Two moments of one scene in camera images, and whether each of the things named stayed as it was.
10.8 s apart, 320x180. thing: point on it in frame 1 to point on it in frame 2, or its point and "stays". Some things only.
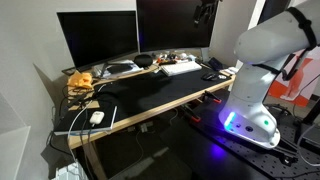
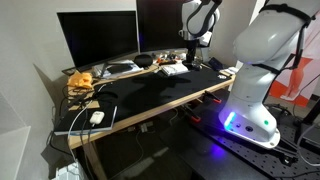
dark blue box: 215,64 stays
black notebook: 84,120 stays
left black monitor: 96,37 stays
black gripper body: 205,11 to 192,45
